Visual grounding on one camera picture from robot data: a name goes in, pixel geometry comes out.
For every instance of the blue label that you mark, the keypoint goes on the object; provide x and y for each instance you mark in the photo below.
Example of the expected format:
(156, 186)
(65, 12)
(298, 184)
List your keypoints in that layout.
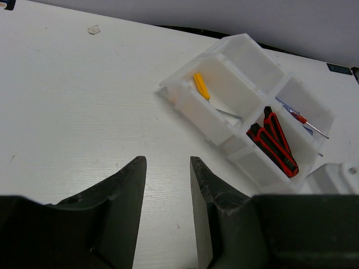
(339, 69)
(7, 4)

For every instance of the small white scrap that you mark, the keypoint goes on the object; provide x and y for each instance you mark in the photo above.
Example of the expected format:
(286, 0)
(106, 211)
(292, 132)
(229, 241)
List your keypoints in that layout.
(94, 30)

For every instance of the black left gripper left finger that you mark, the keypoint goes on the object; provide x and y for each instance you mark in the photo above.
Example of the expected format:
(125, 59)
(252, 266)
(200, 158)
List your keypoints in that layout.
(96, 228)

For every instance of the blue screwdriver horizontal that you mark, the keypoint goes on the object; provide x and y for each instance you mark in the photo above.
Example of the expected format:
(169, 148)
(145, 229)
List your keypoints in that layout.
(285, 105)

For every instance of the white compartment organizer tray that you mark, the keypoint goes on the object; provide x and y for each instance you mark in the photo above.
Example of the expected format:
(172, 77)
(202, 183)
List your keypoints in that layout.
(242, 79)

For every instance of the yellow screwdriver long shaft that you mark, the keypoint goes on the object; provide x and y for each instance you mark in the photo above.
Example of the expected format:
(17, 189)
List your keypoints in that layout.
(203, 91)

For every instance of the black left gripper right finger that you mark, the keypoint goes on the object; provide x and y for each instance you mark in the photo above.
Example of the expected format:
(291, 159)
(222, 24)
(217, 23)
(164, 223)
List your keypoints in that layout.
(234, 230)

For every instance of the blue label right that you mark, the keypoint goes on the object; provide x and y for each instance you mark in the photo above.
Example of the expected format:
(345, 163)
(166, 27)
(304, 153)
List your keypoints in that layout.
(339, 69)

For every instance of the blue label left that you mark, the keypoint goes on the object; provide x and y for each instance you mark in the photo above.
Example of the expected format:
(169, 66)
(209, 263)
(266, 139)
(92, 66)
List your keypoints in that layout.
(7, 4)

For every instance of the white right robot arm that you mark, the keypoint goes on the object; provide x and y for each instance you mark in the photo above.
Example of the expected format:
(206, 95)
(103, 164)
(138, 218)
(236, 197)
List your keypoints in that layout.
(332, 178)

